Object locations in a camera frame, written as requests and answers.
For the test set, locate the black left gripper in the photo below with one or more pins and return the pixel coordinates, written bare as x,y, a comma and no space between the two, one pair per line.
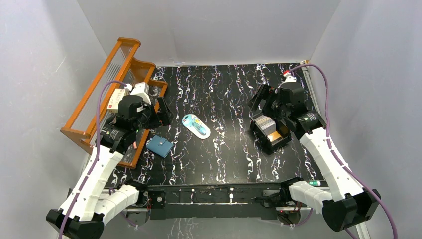
154,110

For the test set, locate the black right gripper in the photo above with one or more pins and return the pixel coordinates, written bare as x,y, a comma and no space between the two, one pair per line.
265,92

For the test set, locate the blue leather card holder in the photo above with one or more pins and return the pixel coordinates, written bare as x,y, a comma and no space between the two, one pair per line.
160,146

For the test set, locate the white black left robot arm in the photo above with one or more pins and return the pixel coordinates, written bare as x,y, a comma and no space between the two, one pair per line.
84,215

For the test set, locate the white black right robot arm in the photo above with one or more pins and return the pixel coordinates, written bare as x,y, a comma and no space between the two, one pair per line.
347,203

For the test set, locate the stack of credit cards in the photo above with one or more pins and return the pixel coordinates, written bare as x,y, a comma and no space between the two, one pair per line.
266,124

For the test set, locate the black card storage box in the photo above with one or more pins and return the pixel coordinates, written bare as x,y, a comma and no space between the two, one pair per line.
272,134

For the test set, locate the blue oval blister package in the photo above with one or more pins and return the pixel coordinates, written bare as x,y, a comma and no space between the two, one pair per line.
196,126

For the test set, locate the white medicine box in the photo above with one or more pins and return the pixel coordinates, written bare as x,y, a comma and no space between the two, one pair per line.
115,98

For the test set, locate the orange wooden shelf rack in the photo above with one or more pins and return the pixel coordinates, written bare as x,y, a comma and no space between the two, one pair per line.
120,65

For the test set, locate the green marker pen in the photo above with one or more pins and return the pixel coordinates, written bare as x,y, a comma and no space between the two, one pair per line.
315,183

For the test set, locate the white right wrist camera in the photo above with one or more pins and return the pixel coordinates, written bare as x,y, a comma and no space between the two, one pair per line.
288,77

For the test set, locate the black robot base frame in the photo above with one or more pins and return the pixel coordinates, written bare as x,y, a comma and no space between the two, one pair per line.
245,200

